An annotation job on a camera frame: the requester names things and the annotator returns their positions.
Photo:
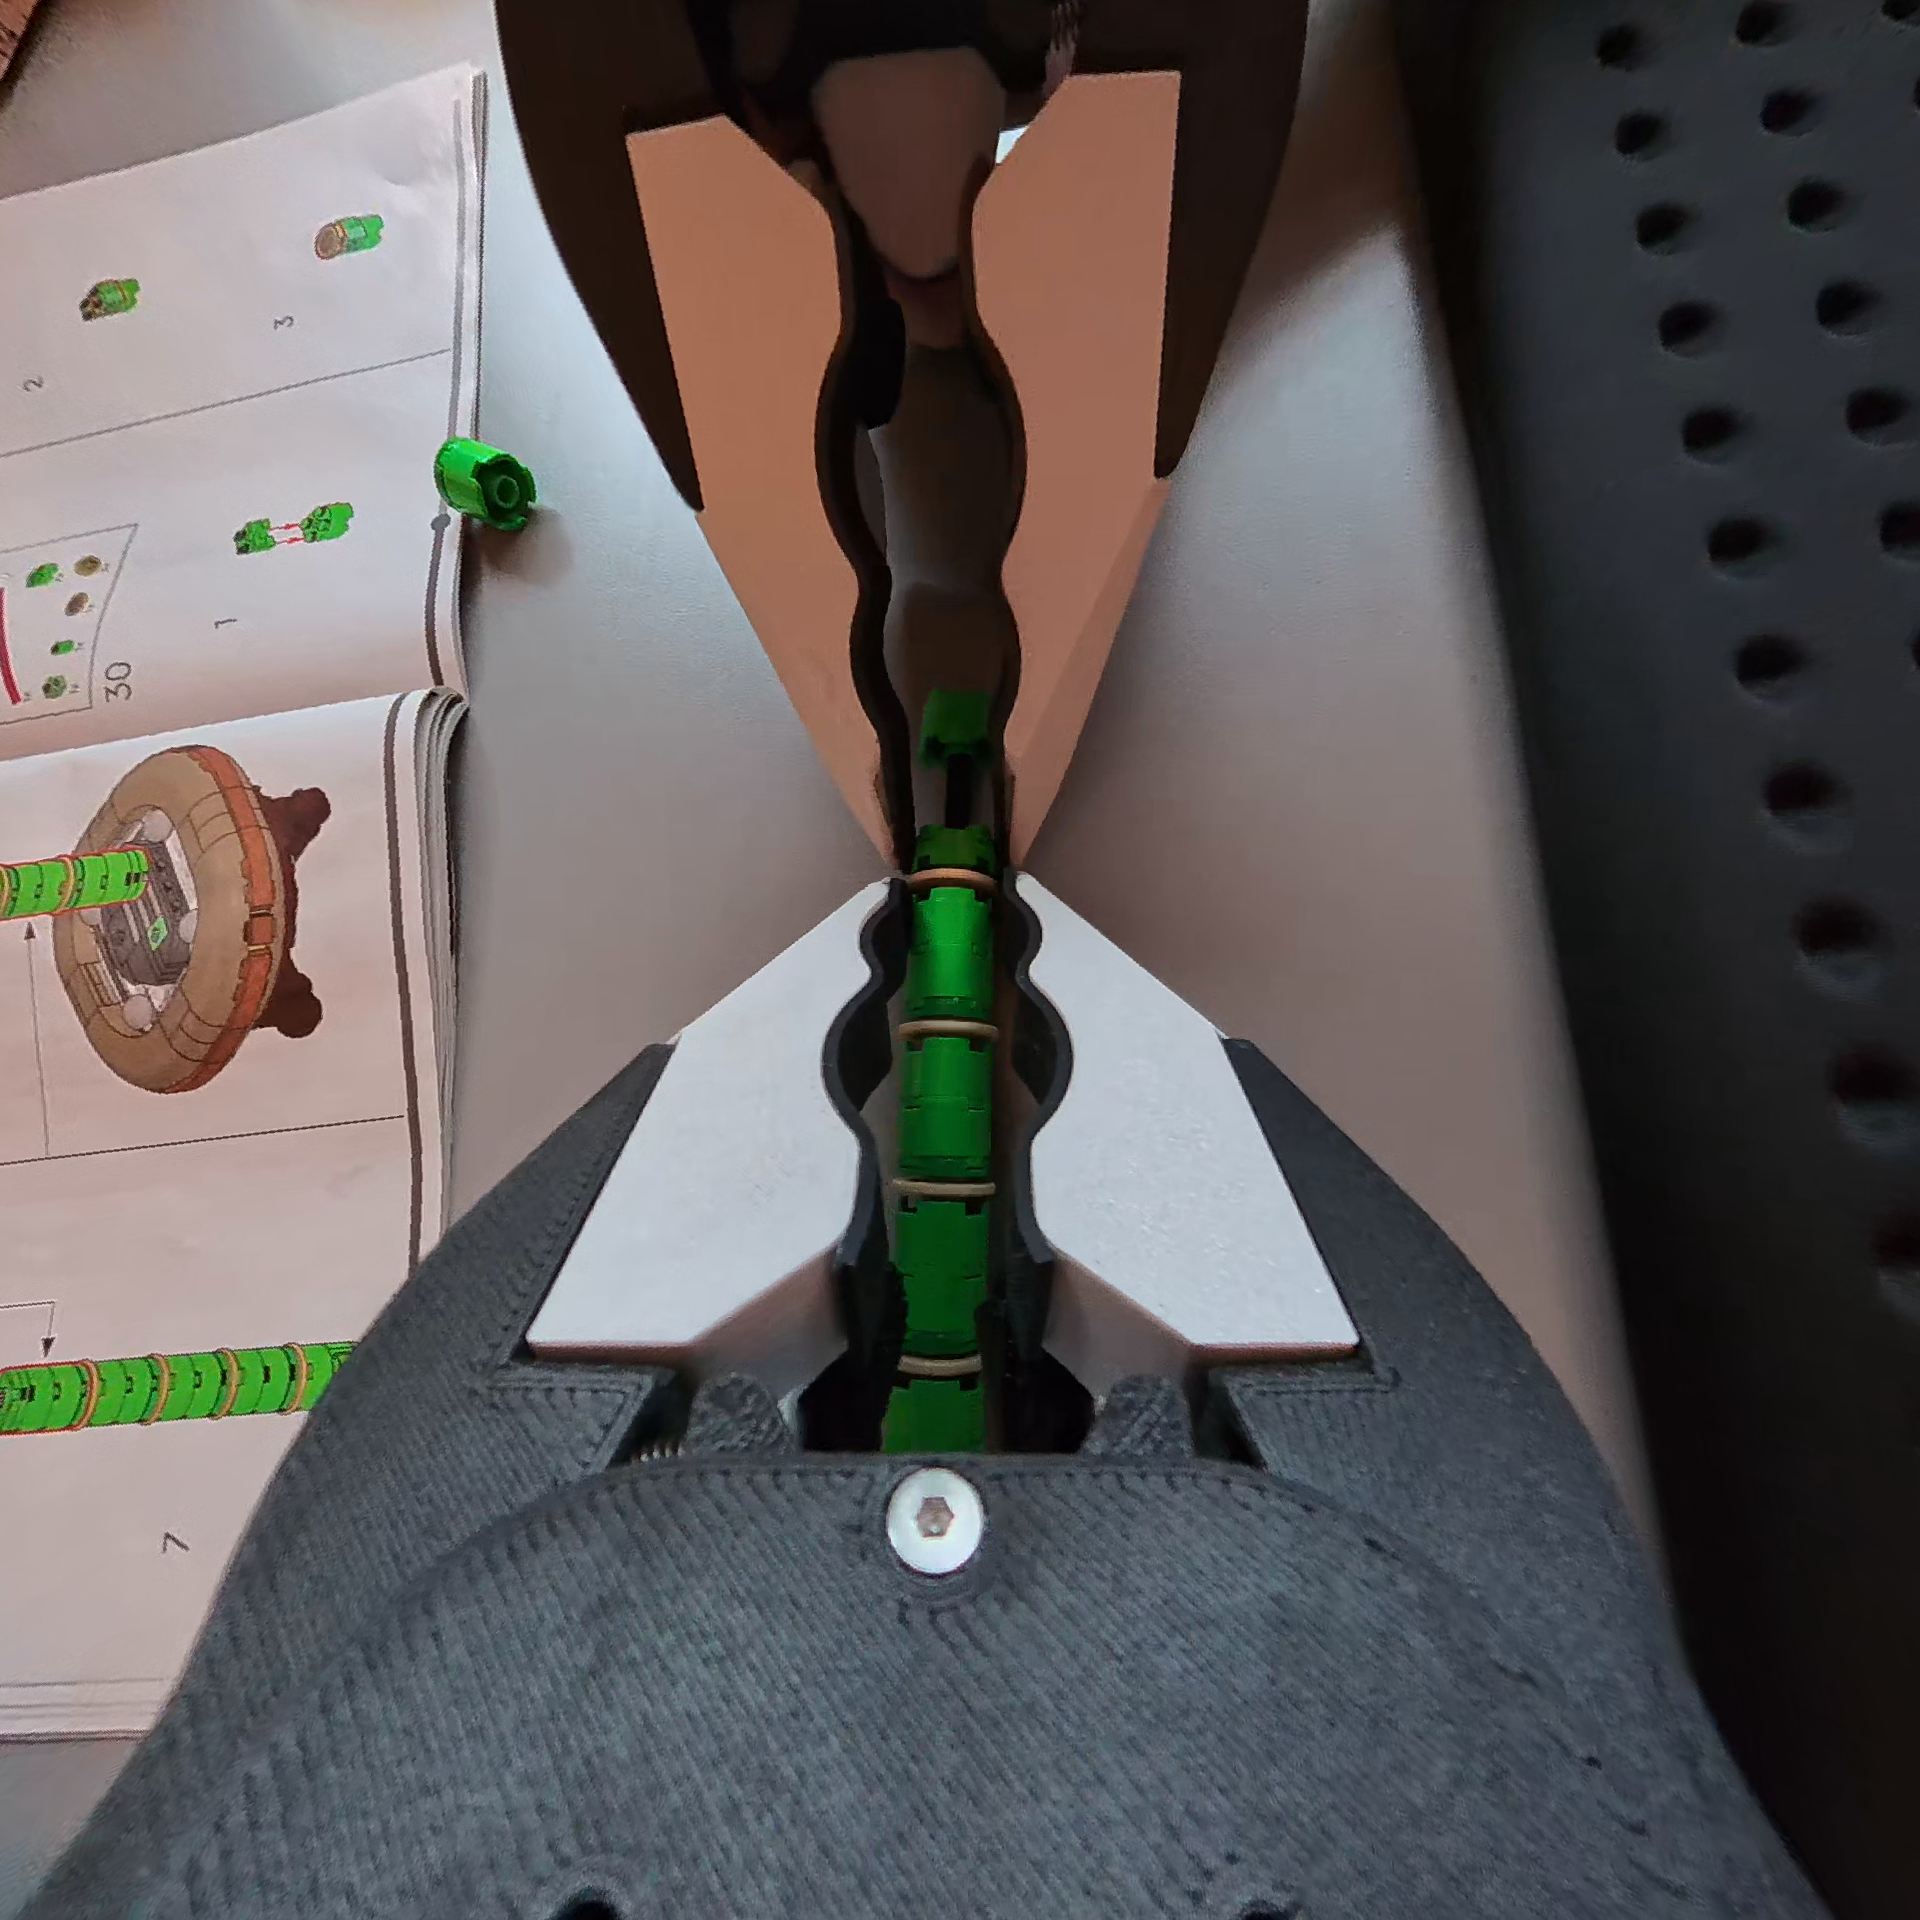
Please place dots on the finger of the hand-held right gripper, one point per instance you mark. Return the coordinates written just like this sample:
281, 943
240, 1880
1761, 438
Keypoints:
751, 374
1080, 374

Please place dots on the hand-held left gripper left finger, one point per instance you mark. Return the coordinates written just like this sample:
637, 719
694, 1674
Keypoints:
721, 1170

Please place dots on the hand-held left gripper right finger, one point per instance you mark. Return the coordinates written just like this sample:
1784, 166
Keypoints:
1170, 1170

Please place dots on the green brick bamboo stalk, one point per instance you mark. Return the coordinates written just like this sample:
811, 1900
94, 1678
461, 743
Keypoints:
945, 974

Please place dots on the small green round brick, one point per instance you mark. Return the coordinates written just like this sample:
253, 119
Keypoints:
484, 484
957, 728

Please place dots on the grey desk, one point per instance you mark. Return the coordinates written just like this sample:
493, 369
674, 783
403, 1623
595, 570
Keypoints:
630, 721

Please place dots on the brick model instruction booklet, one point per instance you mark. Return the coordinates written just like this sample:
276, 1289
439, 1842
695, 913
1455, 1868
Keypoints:
227, 900

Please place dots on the black perforated plastic panel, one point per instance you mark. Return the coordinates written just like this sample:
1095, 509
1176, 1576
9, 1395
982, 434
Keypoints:
1726, 900

